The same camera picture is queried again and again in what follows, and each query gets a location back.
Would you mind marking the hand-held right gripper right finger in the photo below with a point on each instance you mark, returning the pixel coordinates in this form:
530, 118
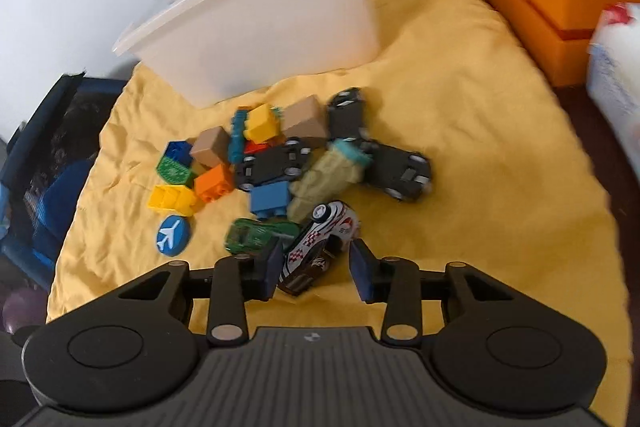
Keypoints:
361, 269

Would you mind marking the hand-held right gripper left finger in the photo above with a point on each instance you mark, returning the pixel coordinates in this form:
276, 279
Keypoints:
270, 269

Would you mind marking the white race toy car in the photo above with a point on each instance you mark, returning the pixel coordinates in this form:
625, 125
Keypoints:
325, 232

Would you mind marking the yellow cube building block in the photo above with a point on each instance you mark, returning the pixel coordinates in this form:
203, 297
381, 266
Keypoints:
262, 123

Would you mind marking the translucent white storage bin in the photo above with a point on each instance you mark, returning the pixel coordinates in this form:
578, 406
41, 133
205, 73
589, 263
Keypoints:
270, 17

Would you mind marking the green toy car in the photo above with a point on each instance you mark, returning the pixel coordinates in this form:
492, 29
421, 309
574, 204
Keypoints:
250, 234

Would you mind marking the light blue building block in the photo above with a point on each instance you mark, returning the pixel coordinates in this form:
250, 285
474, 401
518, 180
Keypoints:
270, 199

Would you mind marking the olive toy figure teal top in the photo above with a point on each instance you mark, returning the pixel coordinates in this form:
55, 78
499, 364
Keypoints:
325, 177

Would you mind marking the orange building block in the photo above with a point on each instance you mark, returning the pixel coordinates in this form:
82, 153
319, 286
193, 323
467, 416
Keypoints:
215, 183

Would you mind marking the blue airplane round disc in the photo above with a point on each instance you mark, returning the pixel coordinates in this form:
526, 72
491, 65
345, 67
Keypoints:
172, 235

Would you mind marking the black toy car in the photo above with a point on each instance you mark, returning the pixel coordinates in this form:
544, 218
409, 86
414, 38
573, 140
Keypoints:
346, 114
400, 169
272, 164

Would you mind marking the yellow double building block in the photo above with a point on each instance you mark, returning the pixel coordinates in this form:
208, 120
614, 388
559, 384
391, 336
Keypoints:
172, 198

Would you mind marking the red building block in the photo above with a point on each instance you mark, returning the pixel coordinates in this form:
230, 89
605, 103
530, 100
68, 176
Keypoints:
252, 147

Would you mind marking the teal building block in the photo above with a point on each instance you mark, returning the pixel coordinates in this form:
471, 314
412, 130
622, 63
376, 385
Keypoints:
237, 139

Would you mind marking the small brown building block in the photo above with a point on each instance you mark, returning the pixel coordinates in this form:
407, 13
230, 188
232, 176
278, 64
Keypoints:
210, 146

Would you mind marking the green printed building block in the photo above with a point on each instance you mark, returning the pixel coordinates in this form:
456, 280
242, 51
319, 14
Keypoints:
174, 171

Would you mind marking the dark blue building block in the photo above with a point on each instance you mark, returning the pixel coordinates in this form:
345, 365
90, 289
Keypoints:
178, 152

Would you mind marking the large brown building block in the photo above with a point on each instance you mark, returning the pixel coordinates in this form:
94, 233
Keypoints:
305, 119

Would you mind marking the yellow cloth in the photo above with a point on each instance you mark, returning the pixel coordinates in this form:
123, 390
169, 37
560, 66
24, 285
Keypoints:
475, 132

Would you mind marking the dark blue bag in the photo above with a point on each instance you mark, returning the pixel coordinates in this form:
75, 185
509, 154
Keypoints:
55, 167

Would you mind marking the orange box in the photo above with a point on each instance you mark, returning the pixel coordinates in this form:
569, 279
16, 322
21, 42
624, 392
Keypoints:
525, 2

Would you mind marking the white printed plastic bag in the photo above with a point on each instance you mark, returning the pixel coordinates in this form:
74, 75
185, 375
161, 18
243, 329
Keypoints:
617, 67

